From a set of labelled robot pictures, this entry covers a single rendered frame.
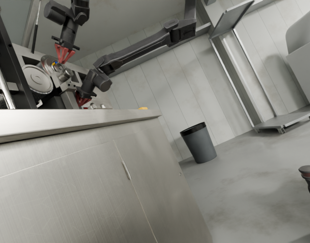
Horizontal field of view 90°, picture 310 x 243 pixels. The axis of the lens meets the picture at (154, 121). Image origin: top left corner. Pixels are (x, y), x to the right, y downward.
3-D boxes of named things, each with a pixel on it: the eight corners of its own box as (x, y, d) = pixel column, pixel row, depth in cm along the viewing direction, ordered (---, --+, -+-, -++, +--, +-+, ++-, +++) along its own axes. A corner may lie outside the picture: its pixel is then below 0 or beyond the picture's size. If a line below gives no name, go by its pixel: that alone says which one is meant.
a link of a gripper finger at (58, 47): (74, 67, 76) (78, 48, 74) (60, 63, 70) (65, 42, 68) (64, 63, 78) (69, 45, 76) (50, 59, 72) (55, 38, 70)
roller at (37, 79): (27, 89, 57) (15, 60, 57) (-10, 118, 64) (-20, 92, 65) (57, 93, 68) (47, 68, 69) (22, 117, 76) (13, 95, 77)
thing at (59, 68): (56, 72, 70) (49, 57, 70) (53, 74, 71) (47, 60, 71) (70, 75, 77) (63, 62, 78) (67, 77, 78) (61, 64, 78)
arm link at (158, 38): (176, 36, 82) (175, 15, 72) (181, 43, 79) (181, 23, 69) (103, 71, 83) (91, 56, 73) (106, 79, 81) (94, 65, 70)
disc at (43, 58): (46, 78, 66) (36, 49, 69) (45, 79, 67) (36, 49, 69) (74, 86, 80) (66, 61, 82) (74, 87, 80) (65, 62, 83)
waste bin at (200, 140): (216, 150, 291) (202, 121, 294) (223, 156, 244) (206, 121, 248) (192, 160, 298) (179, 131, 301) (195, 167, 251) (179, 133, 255)
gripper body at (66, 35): (79, 51, 76) (83, 36, 74) (60, 43, 66) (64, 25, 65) (70, 48, 77) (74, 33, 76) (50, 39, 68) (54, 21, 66)
